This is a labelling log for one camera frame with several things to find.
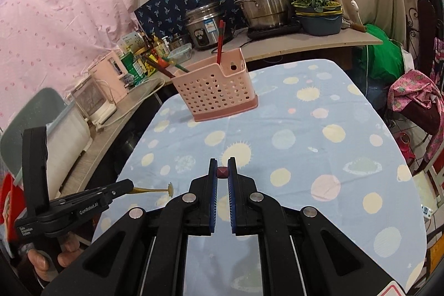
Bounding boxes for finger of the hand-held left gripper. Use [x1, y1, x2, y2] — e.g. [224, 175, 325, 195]
[100, 179, 135, 211]

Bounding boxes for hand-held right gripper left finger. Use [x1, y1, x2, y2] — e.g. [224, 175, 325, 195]
[42, 159, 219, 296]

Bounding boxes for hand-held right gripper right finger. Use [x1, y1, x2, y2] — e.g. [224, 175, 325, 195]
[227, 157, 410, 296]

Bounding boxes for gold spoon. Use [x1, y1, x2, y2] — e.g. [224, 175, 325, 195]
[130, 182, 175, 197]

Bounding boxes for pink utensil basket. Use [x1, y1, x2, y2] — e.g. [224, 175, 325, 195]
[172, 48, 259, 123]

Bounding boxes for person's left hand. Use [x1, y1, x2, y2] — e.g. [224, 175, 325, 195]
[27, 234, 83, 283]

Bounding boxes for white plastic tub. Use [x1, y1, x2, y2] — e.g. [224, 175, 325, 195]
[45, 105, 95, 200]

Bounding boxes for grey plastic lid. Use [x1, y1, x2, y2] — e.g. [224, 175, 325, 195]
[0, 88, 69, 176]

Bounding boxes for white power strip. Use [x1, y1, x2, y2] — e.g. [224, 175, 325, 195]
[95, 112, 117, 131]

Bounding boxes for blue dotted tablecloth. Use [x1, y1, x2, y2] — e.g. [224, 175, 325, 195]
[92, 59, 430, 296]

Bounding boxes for white countertop cabinet appliance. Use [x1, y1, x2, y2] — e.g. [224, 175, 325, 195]
[70, 77, 117, 127]

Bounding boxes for pink kitchen appliance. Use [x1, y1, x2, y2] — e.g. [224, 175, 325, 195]
[88, 51, 131, 103]

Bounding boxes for yellow oil bottle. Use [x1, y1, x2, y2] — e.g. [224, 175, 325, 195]
[158, 36, 171, 58]

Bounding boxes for clear food container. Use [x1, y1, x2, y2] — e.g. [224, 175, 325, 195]
[168, 43, 193, 63]

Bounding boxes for pink dotted curtain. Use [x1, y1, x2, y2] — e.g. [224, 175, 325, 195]
[0, 0, 140, 131]

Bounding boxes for small steel pot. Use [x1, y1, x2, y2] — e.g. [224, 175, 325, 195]
[171, 33, 190, 47]

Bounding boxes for black induction cooker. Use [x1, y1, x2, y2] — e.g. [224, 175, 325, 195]
[247, 20, 303, 41]

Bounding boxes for steel rice cooker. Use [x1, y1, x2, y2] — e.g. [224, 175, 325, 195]
[184, 2, 235, 51]

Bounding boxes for blue basin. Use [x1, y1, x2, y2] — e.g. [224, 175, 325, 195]
[295, 6, 345, 37]

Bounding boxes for green bag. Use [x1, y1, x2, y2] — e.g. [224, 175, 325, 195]
[360, 24, 407, 89]

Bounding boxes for pink floral cloth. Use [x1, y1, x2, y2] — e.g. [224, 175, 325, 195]
[387, 69, 444, 162]

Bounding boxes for green leafy vegetables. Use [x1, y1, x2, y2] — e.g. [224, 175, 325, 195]
[291, 0, 343, 11]

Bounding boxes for white power cable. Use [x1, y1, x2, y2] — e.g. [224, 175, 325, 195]
[103, 77, 166, 125]

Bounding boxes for wooden handled tool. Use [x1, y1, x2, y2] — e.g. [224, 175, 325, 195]
[341, 21, 369, 32]

